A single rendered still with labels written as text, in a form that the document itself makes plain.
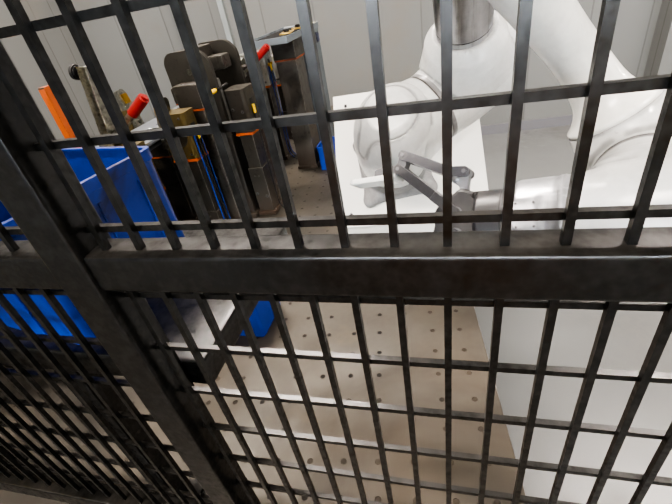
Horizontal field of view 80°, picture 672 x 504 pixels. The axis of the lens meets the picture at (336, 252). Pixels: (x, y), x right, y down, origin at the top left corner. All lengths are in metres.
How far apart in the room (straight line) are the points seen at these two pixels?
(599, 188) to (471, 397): 0.39
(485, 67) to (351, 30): 2.73
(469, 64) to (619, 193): 0.46
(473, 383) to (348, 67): 3.10
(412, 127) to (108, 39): 3.60
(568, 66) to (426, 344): 0.48
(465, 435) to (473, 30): 0.65
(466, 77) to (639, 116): 0.36
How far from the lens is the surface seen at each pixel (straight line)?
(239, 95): 1.17
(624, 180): 0.44
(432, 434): 0.66
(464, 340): 0.78
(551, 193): 0.45
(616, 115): 0.55
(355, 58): 3.54
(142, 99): 0.93
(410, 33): 3.52
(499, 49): 0.84
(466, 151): 1.05
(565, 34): 0.52
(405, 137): 0.77
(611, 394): 1.68
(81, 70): 0.98
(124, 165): 0.44
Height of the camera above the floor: 1.27
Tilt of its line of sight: 34 degrees down
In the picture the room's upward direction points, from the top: 11 degrees counter-clockwise
